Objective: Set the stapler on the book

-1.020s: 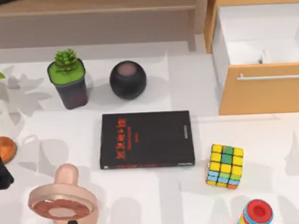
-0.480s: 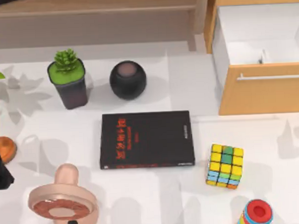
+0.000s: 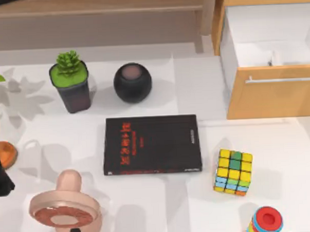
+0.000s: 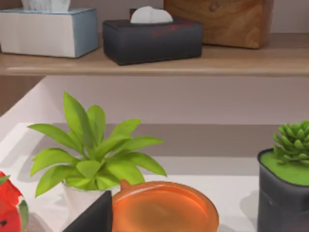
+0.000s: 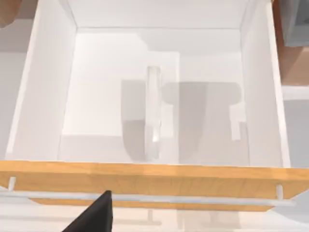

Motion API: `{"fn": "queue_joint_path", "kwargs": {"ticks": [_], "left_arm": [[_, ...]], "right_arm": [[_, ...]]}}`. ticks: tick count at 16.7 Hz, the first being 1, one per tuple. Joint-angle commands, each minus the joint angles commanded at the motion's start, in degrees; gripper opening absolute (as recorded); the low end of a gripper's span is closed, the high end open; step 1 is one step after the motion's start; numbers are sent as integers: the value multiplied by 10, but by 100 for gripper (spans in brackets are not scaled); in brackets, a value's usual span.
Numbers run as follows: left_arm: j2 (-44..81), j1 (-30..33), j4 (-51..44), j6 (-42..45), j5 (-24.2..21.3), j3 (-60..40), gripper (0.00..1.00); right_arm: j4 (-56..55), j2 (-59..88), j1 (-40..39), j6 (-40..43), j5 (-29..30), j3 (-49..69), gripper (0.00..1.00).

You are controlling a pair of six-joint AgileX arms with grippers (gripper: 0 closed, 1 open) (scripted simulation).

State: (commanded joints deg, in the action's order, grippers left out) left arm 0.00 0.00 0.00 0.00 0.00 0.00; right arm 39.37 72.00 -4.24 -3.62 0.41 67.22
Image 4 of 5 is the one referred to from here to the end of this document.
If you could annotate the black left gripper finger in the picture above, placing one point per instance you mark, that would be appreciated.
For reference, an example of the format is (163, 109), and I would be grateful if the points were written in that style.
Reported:
(96, 217)

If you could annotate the leafy plant in white pot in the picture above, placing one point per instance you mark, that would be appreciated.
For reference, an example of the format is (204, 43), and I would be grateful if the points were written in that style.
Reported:
(94, 154)

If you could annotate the orange round container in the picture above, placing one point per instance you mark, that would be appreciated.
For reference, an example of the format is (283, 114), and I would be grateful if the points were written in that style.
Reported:
(164, 207)

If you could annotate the red watermelon toy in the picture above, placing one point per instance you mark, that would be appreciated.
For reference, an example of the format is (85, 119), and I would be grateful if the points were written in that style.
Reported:
(10, 205)

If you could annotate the wooden shelf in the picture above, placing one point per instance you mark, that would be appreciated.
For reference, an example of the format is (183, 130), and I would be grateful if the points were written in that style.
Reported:
(169, 64)

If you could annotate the black tissue box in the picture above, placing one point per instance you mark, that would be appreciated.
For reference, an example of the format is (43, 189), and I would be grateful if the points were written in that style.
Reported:
(152, 39)

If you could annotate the succulent plant in black pot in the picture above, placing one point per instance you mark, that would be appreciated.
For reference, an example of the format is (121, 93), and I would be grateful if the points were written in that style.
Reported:
(285, 188)

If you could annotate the white and blue tissue box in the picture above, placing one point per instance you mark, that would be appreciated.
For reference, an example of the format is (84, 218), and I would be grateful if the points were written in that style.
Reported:
(46, 31)

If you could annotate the wooden box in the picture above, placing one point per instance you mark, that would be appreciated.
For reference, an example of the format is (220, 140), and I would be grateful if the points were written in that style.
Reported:
(222, 21)

